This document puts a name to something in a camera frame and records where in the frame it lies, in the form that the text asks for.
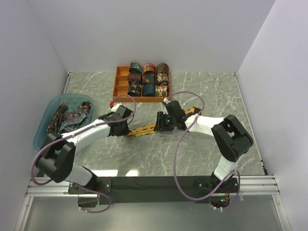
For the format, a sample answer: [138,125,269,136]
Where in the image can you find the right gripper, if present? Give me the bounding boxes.
[154,111,177,131]

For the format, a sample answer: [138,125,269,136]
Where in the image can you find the yellow beetle print tie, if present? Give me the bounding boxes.
[124,106,201,138]

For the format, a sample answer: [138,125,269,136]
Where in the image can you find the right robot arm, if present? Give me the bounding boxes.
[154,100,254,192]

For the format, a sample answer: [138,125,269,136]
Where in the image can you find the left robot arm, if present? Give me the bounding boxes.
[30,103,135,193]

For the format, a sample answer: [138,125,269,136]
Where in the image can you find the red green paisley rolled tie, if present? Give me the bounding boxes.
[155,86,169,97]

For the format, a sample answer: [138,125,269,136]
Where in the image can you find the orange wooden compartment tray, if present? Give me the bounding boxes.
[112,65,172,103]

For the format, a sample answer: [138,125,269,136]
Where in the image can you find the teal plain rolled tie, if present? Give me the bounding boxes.
[142,84,156,97]

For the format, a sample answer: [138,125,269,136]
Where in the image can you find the dark floral tie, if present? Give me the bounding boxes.
[63,102,92,127]

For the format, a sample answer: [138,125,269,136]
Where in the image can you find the black gold rolled tie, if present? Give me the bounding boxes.
[128,81,141,97]

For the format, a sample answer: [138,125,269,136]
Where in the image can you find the brown floral rolled tie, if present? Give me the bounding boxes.
[156,73,169,86]

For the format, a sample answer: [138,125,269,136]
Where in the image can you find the grey blue patterned tie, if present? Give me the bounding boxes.
[58,120,87,134]

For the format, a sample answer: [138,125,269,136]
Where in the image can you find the maroon rolled tie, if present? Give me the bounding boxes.
[127,73,141,85]

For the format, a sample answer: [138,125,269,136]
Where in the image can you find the brown patterned rolled tie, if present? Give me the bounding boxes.
[155,63,169,74]

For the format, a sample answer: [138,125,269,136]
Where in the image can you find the teal plastic basin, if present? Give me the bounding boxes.
[33,93,94,151]

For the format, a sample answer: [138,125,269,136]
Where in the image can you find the red patterned rolled tie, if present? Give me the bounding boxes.
[142,63,156,75]

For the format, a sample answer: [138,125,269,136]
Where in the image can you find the dark green rolled tie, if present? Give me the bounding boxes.
[129,61,143,74]

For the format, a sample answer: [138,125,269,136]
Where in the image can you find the black red dotted tie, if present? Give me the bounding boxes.
[47,103,68,133]

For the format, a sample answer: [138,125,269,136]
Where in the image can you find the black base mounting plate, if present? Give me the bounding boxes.
[68,175,231,208]

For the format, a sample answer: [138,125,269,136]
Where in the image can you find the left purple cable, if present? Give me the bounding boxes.
[30,94,137,214]

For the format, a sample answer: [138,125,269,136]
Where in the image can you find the purple cable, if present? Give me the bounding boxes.
[166,91,241,214]
[30,94,137,214]

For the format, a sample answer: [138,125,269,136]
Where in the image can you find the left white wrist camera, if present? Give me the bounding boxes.
[111,103,125,112]

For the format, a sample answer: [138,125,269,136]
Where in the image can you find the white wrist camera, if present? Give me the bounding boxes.
[162,98,170,105]
[111,103,125,112]

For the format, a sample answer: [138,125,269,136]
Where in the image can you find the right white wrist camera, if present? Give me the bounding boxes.
[162,98,170,105]

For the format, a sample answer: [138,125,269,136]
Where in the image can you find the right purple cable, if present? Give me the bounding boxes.
[166,91,241,214]

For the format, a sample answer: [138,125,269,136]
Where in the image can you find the aluminium rail frame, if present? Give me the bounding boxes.
[17,72,287,231]

